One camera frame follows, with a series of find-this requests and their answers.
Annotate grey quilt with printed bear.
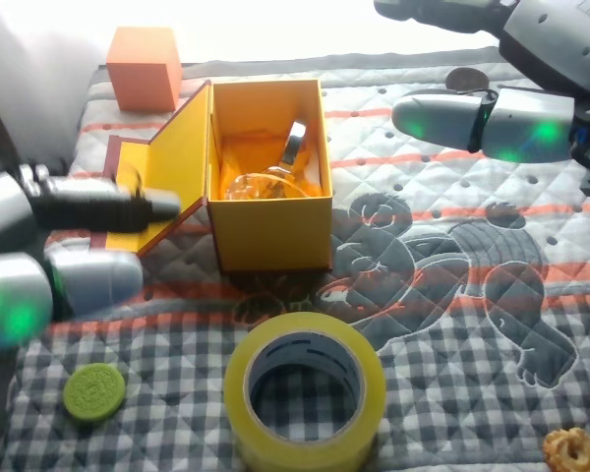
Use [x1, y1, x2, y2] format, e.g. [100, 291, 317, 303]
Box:
[0, 46, 590, 472]

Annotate yellow tape roll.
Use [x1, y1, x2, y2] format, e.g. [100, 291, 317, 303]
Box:
[222, 310, 387, 472]

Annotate glass perfume bottle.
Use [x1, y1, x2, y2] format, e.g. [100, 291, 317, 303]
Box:
[224, 121, 322, 201]

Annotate green round cookie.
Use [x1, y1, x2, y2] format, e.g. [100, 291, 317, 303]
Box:
[62, 362, 128, 427]

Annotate brown round disc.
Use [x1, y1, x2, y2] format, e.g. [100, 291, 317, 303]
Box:
[445, 67, 489, 93]

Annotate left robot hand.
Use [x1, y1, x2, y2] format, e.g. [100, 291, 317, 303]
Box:
[0, 164, 183, 351]

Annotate golden ring cookie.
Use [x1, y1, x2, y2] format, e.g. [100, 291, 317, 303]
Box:
[542, 427, 590, 472]

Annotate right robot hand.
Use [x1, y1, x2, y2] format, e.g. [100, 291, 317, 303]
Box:
[373, 0, 590, 198]

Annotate orange cube block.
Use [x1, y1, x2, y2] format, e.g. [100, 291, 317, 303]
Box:
[105, 26, 184, 113]

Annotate yellow gift box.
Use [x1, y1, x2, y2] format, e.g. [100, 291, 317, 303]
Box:
[102, 78, 335, 275]

